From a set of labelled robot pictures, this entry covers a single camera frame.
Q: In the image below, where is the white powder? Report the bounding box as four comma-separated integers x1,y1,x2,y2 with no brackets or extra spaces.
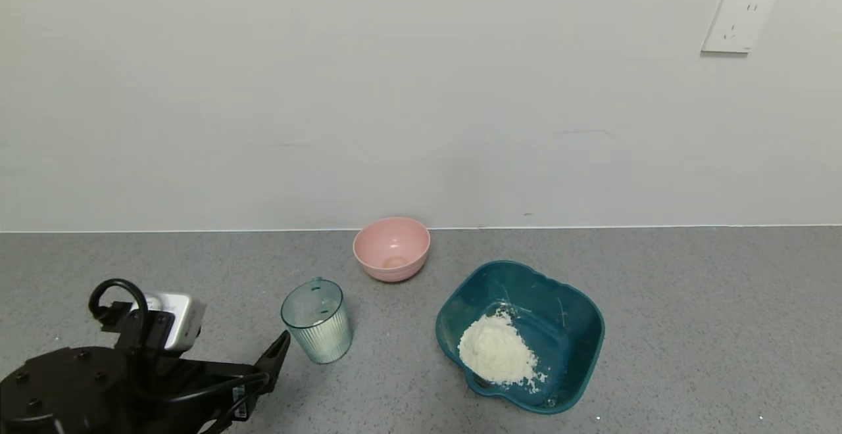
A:
458,310,549,394

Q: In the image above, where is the ribbed clear green cup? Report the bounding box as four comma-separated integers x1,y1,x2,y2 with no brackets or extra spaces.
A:
280,277,354,365

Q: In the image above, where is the pink bowl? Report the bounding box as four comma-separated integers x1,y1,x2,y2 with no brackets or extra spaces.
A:
352,216,432,283

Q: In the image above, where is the teal square plastic basin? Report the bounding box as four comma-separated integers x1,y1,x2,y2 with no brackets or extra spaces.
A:
435,260,606,416

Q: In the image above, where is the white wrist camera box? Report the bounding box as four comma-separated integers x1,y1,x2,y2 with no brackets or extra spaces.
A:
132,292,207,353

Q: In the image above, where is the black arm cable white label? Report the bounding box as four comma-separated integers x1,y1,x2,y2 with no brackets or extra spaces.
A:
158,370,272,434

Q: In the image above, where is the black camera cable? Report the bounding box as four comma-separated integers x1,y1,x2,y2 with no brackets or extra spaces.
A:
88,278,176,357

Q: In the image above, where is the white wall power outlet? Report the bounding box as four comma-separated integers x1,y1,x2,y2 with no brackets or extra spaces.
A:
701,0,776,55

